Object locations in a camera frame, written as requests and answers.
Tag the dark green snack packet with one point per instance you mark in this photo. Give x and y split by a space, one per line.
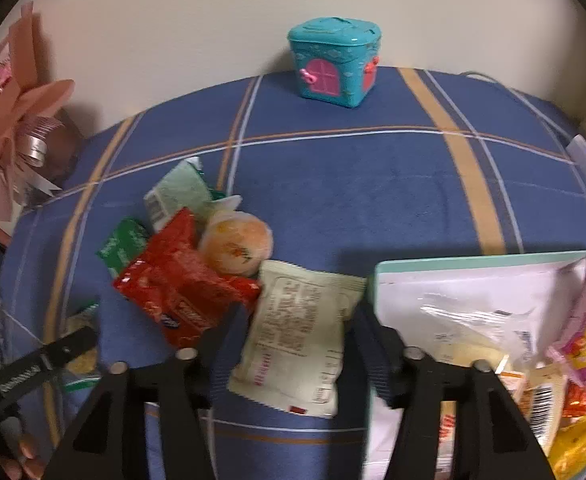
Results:
123 247

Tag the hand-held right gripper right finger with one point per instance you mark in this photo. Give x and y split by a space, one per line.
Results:
380 360

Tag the bread packet with orange print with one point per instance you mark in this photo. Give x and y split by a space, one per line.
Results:
538 400

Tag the red snack packet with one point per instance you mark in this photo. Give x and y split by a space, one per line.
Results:
173 280

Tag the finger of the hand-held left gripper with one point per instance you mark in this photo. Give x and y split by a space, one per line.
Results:
68 350

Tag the white power strip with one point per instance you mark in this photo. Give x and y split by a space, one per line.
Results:
585 157

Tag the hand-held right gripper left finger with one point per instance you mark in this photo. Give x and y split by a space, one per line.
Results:
223 355

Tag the round cake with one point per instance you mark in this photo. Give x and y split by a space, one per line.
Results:
85 360

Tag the person's left hand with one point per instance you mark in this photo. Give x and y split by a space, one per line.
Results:
28 457

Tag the teal toy house box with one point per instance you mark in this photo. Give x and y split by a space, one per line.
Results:
333 60

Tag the light green snack packet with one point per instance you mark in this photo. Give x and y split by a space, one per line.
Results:
178 192

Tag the yellow snack packet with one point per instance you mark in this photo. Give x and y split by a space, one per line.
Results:
583 445

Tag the orange jelly cup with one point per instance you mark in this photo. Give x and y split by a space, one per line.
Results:
235 242

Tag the cream snack packet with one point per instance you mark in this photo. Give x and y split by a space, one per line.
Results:
298 330

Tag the white box with teal rim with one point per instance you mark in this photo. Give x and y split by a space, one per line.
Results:
423 285

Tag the pink paper flower bouquet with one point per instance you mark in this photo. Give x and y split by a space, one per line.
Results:
18 110

